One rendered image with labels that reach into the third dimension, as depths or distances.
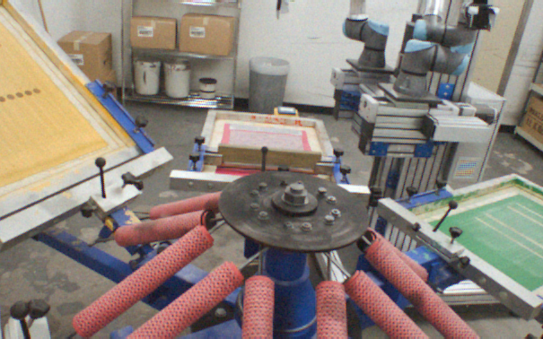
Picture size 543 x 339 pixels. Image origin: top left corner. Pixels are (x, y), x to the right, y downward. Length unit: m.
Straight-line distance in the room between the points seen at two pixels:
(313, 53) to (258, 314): 4.82
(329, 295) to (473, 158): 1.85
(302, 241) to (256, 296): 0.12
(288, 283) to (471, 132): 1.38
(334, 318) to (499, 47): 5.56
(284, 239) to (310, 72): 4.76
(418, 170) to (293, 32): 3.23
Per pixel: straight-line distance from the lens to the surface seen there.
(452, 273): 1.53
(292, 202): 0.88
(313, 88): 5.55
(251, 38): 5.38
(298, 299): 0.98
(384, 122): 2.07
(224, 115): 2.32
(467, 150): 2.52
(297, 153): 1.77
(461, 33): 1.81
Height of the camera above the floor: 1.76
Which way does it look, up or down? 25 degrees down
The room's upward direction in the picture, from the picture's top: 7 degrees clockwise
